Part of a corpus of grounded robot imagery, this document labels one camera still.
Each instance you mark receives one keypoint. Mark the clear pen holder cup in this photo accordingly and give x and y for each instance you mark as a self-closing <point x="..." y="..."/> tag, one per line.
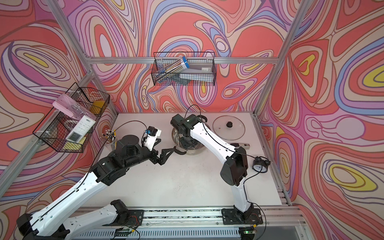
<point x="111" y="139"/>

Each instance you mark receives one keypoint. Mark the yellow object in basket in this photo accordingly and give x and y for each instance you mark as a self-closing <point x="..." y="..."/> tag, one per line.
<point x="97" y="107"/>

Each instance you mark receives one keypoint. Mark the stainless steel pot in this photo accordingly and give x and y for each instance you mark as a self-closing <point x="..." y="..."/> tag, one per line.
<point x="195" y="149"/>

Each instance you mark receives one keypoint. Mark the black white stapler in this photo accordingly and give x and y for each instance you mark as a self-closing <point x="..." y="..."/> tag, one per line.
<point x="243" y="145"/>

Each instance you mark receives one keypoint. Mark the black wire basket left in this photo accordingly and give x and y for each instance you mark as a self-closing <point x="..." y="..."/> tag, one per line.
<point x="56" y="126"/>

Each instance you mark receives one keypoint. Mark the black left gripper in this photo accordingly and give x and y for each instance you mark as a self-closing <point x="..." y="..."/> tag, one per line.
<point x="155" y="159"/>

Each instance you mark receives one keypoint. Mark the white calculator device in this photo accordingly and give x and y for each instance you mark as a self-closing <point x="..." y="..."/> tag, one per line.
<point x="81" y="129"/>

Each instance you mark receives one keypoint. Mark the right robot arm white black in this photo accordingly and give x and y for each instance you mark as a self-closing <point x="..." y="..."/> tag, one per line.
<point x="234" y="160"/>

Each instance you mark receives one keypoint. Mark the yellow sticky notes pad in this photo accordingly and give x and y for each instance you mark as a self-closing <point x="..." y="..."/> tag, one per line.
<point x="72" y="147"/>

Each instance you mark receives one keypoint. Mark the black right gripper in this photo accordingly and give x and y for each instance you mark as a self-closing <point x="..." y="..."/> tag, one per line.
<point x="185" y="145"/>

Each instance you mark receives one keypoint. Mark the tube of pencils blue cap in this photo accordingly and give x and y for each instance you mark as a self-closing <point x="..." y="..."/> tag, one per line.
<point x="166" y="71"/>

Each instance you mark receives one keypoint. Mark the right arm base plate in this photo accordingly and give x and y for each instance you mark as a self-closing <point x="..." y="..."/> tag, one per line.
<point x="232" y="216"/>

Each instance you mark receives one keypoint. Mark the white grey box in basket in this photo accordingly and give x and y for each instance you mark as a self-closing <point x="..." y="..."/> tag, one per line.
<point x="198" y="72"/>

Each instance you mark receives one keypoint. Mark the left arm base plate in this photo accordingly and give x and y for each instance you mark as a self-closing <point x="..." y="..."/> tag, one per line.
<point x="129" y="218"/>

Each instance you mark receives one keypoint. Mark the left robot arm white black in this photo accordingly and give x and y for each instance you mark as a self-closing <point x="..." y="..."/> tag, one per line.
<point x="55" y="222"/>

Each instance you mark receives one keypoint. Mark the black wire basket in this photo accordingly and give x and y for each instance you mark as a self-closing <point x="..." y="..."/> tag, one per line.
<point x="207" y="57"/>
<point x="56" y="126"/>

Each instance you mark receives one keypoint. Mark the aluminium rail front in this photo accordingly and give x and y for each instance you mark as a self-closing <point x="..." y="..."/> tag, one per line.
<point x="213" y="217"/>

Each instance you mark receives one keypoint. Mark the glass pot lid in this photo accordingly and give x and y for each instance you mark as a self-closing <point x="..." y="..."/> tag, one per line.
<point x="229" y="128"/>

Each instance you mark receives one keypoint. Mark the black alarm clock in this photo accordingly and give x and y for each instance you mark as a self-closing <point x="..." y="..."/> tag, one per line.
<point x="261" y="164"/>

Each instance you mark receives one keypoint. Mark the black wire basket back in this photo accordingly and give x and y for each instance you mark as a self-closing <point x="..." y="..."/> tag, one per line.
<point x="207" y="57"/>

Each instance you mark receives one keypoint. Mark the pink box in basket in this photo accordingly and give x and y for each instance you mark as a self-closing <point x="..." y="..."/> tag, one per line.
<point x="66" y="105"/>

